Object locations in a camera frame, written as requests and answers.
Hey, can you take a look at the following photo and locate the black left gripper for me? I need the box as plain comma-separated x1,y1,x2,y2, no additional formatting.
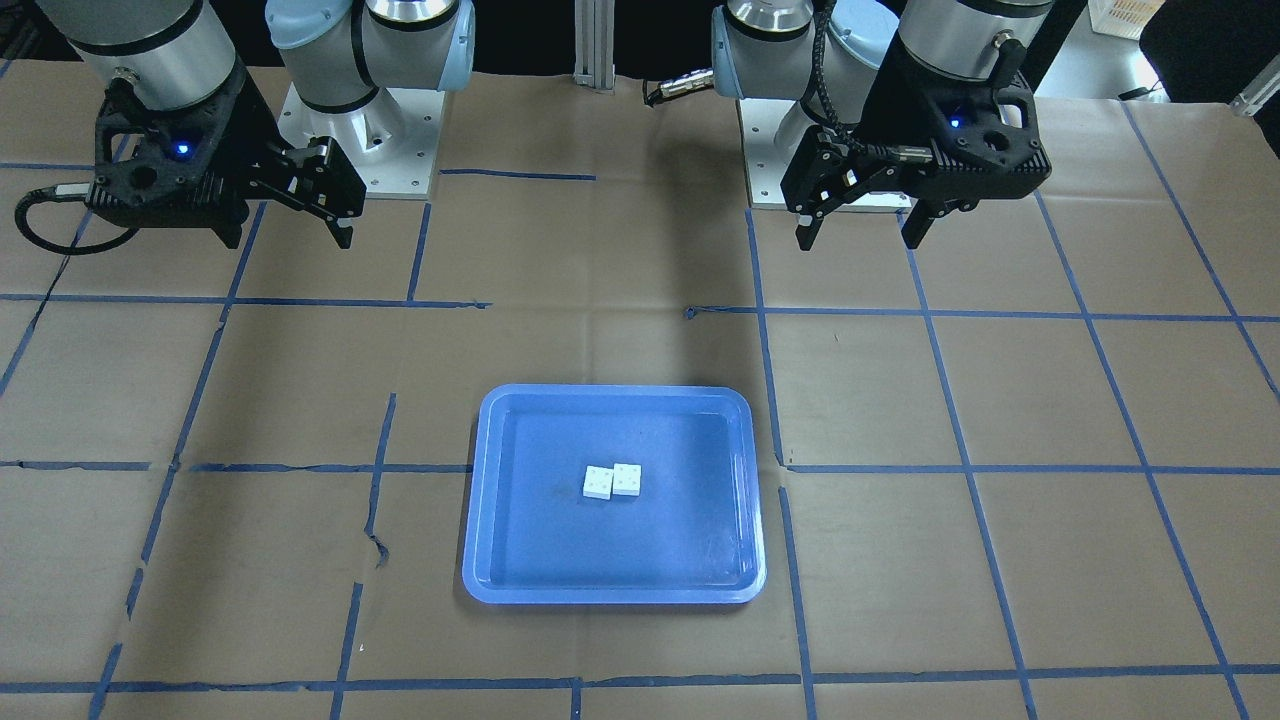
781,42,1052,251

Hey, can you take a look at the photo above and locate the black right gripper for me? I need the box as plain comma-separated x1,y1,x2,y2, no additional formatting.
84,61,366,249

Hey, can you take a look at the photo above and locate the plain white block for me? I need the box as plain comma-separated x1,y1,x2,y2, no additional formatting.
611,462,643,497

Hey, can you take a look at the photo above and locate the white block with studs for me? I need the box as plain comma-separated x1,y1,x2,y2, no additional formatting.
581,466,614,500

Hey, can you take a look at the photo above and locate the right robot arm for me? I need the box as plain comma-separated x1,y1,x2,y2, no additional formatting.
15,1,476,256

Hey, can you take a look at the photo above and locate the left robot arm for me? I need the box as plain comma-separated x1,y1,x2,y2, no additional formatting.
712,1,1052,251

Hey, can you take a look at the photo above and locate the blue plastic tray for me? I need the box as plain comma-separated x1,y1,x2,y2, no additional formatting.
461,384,767,605

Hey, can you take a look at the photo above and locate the white basket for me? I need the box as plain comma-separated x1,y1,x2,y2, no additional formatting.
1087,0,1165,41

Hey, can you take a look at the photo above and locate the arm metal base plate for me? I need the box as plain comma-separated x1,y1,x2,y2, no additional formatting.
278,86,451,201
737,99,812,210

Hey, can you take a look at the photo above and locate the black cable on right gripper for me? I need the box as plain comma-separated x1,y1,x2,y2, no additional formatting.
14,183,141,256

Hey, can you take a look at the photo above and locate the aluminium frame post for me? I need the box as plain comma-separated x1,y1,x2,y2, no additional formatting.
572,0,616,94

